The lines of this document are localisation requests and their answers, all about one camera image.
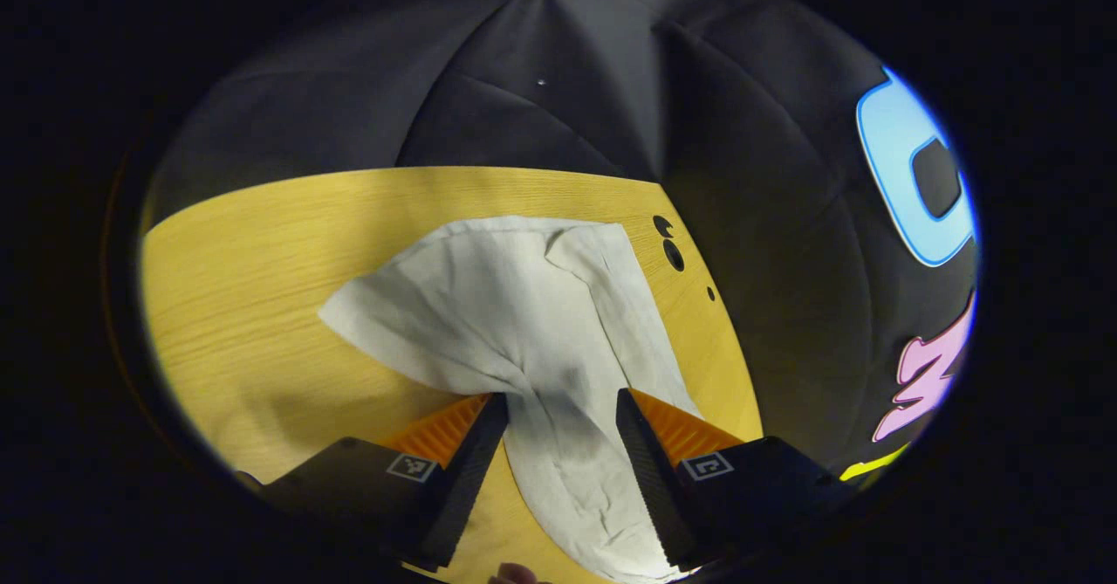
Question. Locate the white jeans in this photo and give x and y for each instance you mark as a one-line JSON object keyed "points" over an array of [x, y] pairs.
{"points": [[524, 305]]}

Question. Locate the black backdrop cloth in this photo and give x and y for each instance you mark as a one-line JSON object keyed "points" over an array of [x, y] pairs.
{"points": [[524, 113]]}

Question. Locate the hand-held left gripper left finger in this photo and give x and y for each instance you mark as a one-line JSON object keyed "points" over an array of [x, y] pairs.
{"points": [[462, 479]]}

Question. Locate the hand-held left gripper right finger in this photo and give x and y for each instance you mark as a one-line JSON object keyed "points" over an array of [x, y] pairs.
{"points": [[654, 479]]}

